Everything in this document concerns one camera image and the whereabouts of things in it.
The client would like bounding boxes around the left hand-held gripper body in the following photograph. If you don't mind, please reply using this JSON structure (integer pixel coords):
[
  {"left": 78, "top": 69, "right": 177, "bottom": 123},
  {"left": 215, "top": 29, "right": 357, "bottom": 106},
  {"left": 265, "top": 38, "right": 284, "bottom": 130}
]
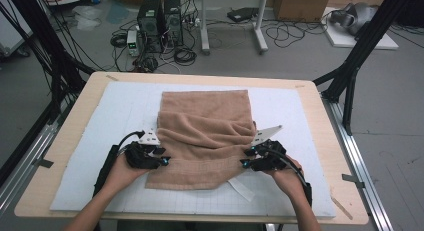
[{"left": 123, "top": 128, "right": 168, "bottom": 170}]

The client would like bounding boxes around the aluminium rail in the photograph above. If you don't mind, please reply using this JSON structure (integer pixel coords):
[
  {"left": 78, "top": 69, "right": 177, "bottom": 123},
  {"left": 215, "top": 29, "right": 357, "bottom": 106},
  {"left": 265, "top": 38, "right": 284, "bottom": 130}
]
[
  {"left": 321, "top": 94, "right": 394, "bottom": 231},
  {"left": 0, "top": 100, "right": 81, "bottom": 219}
]

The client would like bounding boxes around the left hand-held gripper cable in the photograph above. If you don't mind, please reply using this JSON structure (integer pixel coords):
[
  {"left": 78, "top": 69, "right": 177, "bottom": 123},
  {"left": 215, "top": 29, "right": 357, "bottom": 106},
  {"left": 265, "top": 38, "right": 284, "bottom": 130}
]
[{"left": 93, "top": 130, "right": 146, "bottom": 197}]

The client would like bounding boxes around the dark tape piece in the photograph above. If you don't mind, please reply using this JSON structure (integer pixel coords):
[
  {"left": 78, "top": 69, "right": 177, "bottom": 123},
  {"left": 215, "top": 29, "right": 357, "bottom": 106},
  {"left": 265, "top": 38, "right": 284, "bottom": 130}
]
[{"left": 34, "top": 157, "right": 54, "bottom": 169}]

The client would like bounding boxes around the large black computer tower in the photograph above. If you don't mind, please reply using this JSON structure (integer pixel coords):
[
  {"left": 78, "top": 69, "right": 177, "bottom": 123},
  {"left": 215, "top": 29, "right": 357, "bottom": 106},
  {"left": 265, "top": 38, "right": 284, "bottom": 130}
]
[{"left": 137, "top": 0, "right": 165, "bottom": 54}]

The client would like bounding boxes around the white floor board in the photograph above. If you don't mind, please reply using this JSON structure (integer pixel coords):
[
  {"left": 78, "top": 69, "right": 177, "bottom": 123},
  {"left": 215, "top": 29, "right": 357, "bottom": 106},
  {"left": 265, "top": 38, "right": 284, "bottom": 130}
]
[{"left": 321, "top": 6, "right": 399, "bottom": 50}]

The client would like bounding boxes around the tan terry towel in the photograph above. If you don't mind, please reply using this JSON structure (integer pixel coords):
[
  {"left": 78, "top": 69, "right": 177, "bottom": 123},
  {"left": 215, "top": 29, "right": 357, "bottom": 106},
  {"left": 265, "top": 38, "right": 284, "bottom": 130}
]
[{"left": 144, "top": 89, "right": 258, "bottom": 192}]

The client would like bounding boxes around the loose black floor cable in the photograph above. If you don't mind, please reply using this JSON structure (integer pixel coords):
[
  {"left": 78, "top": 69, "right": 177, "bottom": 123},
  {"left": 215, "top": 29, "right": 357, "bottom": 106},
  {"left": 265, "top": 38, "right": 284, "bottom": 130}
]
[{"left": 266, "top": 20, "right": 328, "bottom": 49}]

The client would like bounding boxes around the person's left hand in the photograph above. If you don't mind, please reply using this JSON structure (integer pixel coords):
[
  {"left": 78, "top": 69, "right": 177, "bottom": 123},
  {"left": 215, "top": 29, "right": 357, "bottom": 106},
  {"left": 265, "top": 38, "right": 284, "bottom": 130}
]
[{"left": 107, "top": 153, "right": 150, "bottom": 191}]

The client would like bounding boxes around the grey tape piece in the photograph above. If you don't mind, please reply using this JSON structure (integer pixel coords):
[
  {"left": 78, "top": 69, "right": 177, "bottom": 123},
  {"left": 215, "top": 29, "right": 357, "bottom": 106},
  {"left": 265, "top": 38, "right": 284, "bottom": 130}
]
[{"left": 341, "top": 173, "right": 366, "bottom": 189}]

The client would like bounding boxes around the black metal frame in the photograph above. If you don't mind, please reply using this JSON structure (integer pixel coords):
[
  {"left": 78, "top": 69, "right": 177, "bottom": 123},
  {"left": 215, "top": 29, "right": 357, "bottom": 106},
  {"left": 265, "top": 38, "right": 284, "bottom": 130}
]
[
  {"left": 0, "top": 0, "right": 96, "bottom": 125},
  {"left": 313, "top": 0, "right": 424, "bottom": 136}
]

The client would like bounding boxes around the grey bag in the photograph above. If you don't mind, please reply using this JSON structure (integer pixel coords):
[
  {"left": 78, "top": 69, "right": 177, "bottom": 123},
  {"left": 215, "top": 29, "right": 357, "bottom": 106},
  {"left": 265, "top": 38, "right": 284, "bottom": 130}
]
[{"left": 329, "top": 2, "right": 379, "bottom": 35}]

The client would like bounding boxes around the right hand-held gripper cable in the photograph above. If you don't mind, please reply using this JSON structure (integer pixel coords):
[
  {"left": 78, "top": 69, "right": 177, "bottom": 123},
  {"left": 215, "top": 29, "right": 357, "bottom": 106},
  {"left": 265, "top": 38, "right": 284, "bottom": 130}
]
[{"left": 266, "top": 147, "right": 313, "bottom": 207}]

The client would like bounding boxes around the white table stand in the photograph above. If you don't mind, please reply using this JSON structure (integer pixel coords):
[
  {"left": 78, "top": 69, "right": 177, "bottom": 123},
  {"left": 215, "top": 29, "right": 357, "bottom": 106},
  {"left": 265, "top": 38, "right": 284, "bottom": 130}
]
[{"left": 199, "top": 0, "right": 269, "bottom": 55}]

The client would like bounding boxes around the small coiled black cable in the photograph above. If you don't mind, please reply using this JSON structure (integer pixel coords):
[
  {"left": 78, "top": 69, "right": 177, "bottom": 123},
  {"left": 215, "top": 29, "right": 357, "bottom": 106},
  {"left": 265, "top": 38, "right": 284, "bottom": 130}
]
[{"left": 109, "top": 32, "right": 128, "bottom": 48}]

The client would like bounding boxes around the large cardboard box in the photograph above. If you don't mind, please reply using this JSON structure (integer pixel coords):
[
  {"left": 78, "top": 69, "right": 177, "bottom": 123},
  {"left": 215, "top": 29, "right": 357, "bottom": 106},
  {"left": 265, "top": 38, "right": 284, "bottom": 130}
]
[{"left": 273, "top": 0, "right": 333, "bottom": 23}]

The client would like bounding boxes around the white foam mat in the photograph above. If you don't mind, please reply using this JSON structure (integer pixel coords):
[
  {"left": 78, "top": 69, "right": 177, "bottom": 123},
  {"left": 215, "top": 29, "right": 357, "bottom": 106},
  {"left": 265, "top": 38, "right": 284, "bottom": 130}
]
[{"left": 49, "top": 80, "right": 337, "bottom": 219}]

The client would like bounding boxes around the hand-held gripper cable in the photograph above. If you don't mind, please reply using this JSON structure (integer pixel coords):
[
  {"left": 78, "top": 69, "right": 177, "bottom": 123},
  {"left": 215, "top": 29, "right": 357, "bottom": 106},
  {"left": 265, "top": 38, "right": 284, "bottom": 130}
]
[
  {"left": 266, "top": 147, "right": 313, "bottom": 207},
  {"left": 93, "top": 130, "right": 146, "bottom": 197}
]

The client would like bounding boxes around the black flat device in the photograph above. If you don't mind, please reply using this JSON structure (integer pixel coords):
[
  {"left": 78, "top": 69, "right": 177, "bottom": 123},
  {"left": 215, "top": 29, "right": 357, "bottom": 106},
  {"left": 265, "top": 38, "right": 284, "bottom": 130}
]
[{"left": 227, "top": 7, "right": 259, "bottom": 24}]

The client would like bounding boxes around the person's right hand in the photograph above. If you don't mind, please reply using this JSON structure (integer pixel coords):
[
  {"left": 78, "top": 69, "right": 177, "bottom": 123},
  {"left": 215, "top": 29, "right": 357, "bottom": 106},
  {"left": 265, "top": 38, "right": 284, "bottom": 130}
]
[{"left": 266, "top": 156, "right": 306, "bottom": 199}]

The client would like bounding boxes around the white power supply unit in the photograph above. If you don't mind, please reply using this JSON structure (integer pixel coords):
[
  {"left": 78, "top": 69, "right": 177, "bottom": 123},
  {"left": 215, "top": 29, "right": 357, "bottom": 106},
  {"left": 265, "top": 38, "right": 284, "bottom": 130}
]
[{"left": 126, "top": 30, "right": 139, "bottom": 57}]

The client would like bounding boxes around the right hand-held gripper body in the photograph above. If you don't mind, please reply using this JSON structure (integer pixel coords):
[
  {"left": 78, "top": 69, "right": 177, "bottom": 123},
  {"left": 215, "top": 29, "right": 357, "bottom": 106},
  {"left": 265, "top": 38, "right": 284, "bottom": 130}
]
[{"left": 250, "top": 125, "right": 288, "bottom": 173}]

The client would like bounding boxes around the thin wooden strip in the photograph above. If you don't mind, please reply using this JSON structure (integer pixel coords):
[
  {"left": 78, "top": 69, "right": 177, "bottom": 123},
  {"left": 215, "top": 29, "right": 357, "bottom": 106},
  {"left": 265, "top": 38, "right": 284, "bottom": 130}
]
[{"left": 329, "top": 187, "right": 354, "bottom": 220}]

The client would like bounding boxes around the slim black computer tower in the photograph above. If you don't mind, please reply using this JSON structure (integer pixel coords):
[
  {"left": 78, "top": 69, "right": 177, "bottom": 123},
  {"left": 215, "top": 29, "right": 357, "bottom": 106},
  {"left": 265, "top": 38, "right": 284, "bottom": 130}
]
[{"left": 163, "top": 0, "right": 184, "bottom": 47}]

